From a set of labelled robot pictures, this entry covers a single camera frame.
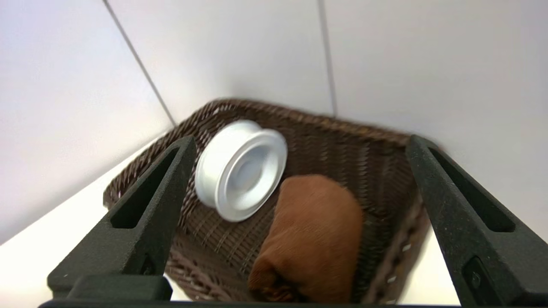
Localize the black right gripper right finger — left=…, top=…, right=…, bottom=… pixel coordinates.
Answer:
left=405, top=134, right=548, bottom=308

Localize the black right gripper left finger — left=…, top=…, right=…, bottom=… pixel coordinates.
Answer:
left=47, top=136, right=197, bottom=302

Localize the white plastic spool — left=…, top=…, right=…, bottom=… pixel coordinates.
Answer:
left=194, top=120, right=288, bottom=223

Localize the brown towel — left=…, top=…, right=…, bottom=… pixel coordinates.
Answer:
left=247, top=174, right=364, bottom=304

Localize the dark brown wicker basket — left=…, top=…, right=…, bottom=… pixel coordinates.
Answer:
left=103, top=98, right=441, bottom=305

